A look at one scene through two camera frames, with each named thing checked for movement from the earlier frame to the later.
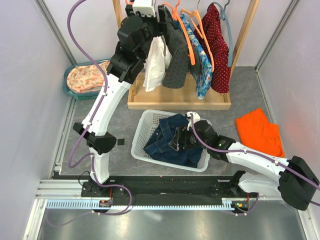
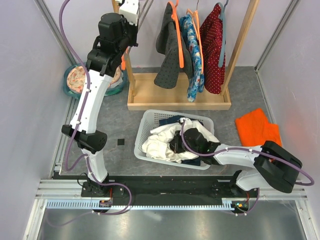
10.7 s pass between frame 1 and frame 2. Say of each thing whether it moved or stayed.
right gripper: stayed
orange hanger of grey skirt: moved
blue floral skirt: moved
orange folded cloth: stayed
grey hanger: moved
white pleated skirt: moved
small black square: stayed
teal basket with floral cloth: stayed
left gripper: moved
